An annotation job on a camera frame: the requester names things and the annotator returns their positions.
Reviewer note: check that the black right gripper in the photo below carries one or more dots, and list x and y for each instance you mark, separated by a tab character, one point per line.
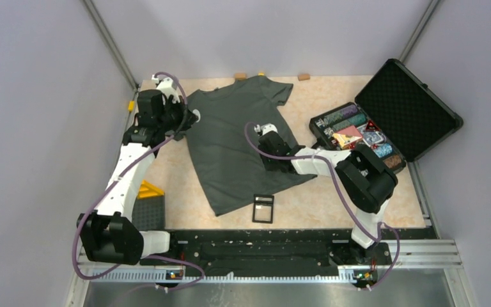
268	166

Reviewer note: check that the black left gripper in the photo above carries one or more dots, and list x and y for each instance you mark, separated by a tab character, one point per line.
179	106

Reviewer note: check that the blue round brooch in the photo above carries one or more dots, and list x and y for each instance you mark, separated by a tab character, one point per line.
197	115

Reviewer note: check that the dark grey t-shirt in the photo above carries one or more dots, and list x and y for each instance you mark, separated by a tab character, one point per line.
230	171

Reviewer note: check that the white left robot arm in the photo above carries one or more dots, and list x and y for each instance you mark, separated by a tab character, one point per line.
106	231

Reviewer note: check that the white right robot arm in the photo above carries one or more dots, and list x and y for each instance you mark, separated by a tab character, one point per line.
358	174

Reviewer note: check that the black square brooch stand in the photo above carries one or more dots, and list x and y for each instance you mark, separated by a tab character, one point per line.
263	209

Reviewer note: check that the tan wooden block right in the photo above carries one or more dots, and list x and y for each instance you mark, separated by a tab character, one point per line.
303	77

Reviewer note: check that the yellow triangular wedge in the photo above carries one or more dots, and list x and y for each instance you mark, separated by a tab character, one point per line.
148	190

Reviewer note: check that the black perforated block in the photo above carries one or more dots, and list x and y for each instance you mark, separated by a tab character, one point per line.
149	213

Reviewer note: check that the black poker chip case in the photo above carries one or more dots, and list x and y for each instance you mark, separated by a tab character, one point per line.
399	117

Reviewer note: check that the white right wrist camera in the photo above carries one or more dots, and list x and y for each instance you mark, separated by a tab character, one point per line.
262	130

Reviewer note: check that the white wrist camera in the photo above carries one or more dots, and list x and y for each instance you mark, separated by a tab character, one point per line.
167	86
262	130

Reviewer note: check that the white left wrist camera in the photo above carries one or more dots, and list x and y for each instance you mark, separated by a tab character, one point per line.
167	86

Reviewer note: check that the yellow wall bracket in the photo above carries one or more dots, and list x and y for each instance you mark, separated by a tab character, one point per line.
131	106

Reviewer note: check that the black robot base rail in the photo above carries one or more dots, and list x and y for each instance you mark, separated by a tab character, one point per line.
281	253

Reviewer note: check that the white slotted cable duct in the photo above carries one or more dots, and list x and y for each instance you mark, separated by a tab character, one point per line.
158	275

